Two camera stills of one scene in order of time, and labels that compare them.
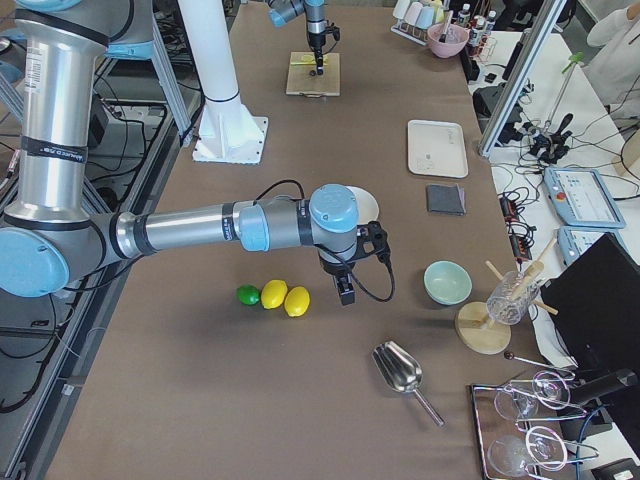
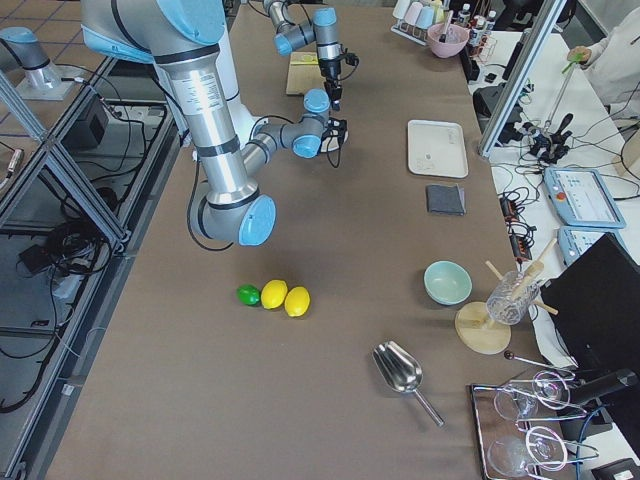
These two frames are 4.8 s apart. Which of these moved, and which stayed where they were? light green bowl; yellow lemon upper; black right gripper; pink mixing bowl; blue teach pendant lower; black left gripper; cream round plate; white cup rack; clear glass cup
Moved: black right gripper; black left gripper; cream round plate
Stayed: blue teach pendant lower; white cup rack; pink mixing bowl; clear glass cup; yellow lemon upper; light green bowl
